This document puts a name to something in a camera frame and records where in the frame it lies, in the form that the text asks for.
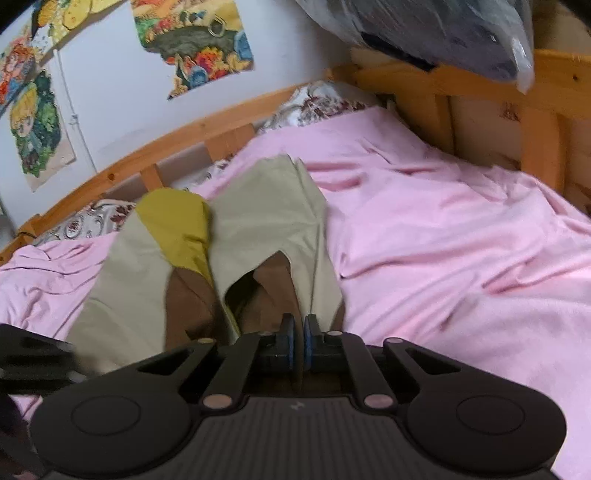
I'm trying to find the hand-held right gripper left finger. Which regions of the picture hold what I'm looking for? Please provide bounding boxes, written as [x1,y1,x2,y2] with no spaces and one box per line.
[108,314,297,411]

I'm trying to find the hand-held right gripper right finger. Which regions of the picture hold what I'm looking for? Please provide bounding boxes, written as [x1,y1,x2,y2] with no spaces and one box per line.
[303,315,467,411]

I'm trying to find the beige olive brown hooded jacket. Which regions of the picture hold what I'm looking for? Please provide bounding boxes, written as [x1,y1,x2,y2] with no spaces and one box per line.
[68,154,348,376]

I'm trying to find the clear plastic bag of clothes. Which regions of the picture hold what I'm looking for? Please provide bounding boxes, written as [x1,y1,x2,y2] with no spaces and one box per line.
[295,0,536,94]

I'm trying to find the pink bed sheet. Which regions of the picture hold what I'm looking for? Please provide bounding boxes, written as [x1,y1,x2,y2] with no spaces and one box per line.
[0,108,591,480]

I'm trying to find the floral patterned pillow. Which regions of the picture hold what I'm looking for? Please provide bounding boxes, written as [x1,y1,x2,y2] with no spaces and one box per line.
[257,80,380,136]

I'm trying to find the blond cartoon figure wall poster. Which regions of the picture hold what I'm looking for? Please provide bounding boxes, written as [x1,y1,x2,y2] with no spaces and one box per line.
[8,69,77,193]

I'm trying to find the white wall pipe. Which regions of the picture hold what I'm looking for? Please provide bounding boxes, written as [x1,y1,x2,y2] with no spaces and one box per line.
[52,48,100,172]

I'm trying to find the red dress cartoon wall poster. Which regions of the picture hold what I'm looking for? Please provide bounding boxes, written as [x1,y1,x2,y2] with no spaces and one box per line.
[0,34,52,117]

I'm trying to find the landscape drawing wall poster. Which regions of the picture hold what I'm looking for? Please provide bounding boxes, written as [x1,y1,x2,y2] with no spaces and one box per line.
[131,0,256,100]

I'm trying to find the wooden bed frame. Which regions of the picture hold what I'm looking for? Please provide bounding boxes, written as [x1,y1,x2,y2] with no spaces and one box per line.
[0,48,591,265]

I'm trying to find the yellow cartoon wall poster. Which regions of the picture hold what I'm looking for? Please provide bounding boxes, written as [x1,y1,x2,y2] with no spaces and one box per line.
[30,0,126,46]

